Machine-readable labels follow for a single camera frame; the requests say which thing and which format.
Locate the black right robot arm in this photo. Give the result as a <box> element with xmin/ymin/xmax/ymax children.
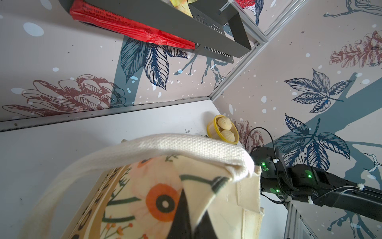
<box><xmin>250</xmin><ymin>145</ymin><xmax>382</xmax><ymax>221</ymax></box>

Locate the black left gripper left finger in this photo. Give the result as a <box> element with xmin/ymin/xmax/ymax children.
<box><xmin>167</xmin><ymin>190</ymin><xmax>192</xmax><ymax>239</ymax></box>

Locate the cream canvas tote bag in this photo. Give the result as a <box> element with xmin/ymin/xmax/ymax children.
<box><xmin>20</xmin><ymin>134</ymin><xmax>264</xmax><ymax>239</ymax></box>

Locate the black wall-mounted basket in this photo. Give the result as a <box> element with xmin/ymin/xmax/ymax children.
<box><xmin>59</xmin><ymin>1</ymin><xmax>252</xmax><ymax>63</ymax></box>

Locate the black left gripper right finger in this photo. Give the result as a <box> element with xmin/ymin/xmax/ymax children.
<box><xmin>194</xmin><ymin>211</ymin><xmax>218</xmax><ymax>239</ymax></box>

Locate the steamed bun lower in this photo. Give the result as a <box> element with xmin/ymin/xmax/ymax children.
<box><xmin>221</xmin><ymin>129</ymin><xmax>235</xmax><ymax>142</ymax></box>

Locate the yellow bamboo steamer basket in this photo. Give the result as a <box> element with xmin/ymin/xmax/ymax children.
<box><xmin>207</xmin><ymin>115</ymin><xmax>239</xmax><ymax>144</ymax></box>

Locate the steamed bun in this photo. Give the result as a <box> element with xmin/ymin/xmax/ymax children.
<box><xmin>217</xmin><ymin>117</ymin><xmax>232</xmax><ymax>130</ymax></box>
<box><xmin>221</xmin><ymin>129</ymin><xmax>235</xmax><ymax>142</ymax></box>

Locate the steamed bun upper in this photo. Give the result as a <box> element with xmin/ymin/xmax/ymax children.
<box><xmin>217</xmin><ymin>117</ymin><xmax>232</xmax><ymax>130</ymax></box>

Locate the red Chuba cassava chips bag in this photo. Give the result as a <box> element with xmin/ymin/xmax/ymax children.
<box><xmin>69</xmin><ymin>0</ymin><xmax>196</xmax><ymax>50</ymax></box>

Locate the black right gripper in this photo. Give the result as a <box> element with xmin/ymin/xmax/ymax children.
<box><xmin>251</xmin><ymin>146</ymin><xmax>290</xmax><ymax>196</ymax></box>

